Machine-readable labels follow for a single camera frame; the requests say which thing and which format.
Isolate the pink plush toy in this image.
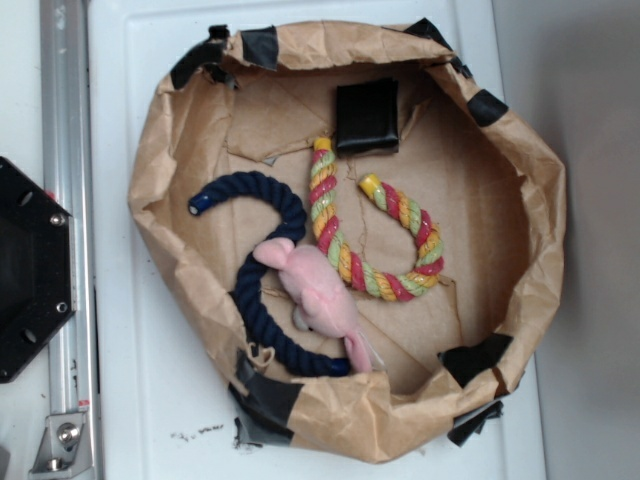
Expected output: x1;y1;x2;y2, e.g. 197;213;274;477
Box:
253;237;385;373

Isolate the white tray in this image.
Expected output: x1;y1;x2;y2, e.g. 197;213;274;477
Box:
88;1;546;479

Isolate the navy blue twisted rope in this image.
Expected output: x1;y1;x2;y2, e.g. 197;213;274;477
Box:
188;170;351;379

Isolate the brown paper bag bin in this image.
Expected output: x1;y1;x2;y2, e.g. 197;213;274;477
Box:
128;20;566;463

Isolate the metal corner bracket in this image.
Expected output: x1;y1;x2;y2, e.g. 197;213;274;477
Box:
28;412;92;479

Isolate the black square patch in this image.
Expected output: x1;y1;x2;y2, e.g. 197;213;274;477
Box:
336;78;399;157

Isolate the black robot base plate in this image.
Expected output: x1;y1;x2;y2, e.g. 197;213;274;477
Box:
0;157;74;384

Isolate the multicolored twisted rope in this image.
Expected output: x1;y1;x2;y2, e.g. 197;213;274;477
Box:
308;137;446;303

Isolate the aluminium extrusion rail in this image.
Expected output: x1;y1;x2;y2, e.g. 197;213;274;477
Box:
39;1;104;479

